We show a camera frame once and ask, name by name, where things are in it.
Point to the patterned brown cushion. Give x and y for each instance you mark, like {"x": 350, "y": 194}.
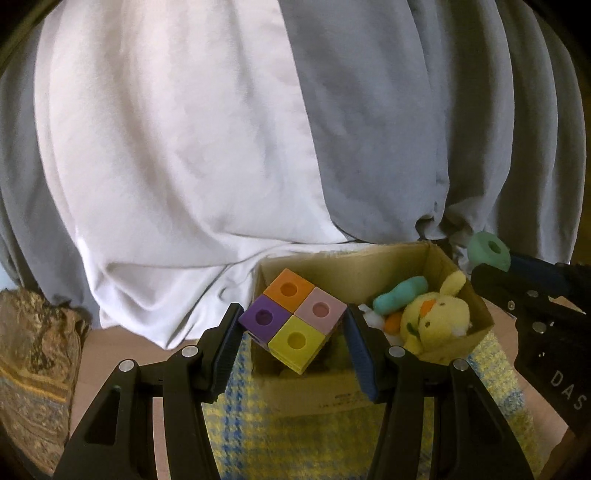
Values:
{"x": 32, "y": 369}

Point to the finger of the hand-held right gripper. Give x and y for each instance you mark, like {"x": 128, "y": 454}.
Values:
{"x": 503, "y": 288}
{"x": 540, "y": 277}

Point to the yellow and blue woven mat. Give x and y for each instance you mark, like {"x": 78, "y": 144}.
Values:
{"x": 300, "y": 443}

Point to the white curtain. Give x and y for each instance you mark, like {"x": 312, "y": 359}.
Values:
{"x": 161, "y": 161}

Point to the yellow plush duck toy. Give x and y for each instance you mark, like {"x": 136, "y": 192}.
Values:
{"x": 438, "y": 318}

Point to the brown cardboard box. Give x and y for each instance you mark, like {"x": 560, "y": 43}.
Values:
{"x": 314, "y": 392}

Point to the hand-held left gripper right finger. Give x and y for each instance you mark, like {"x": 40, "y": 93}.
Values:
{"x": 362, "y": 360}

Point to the teal plush toy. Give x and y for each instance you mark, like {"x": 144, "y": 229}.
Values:
{"x": 397, "y": 295}

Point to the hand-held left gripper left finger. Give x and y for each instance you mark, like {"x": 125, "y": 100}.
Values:
{"x": 228, "y": 350}

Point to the multicoloured toy block cube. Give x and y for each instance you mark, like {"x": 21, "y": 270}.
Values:
{"x": 295, "y": 341}

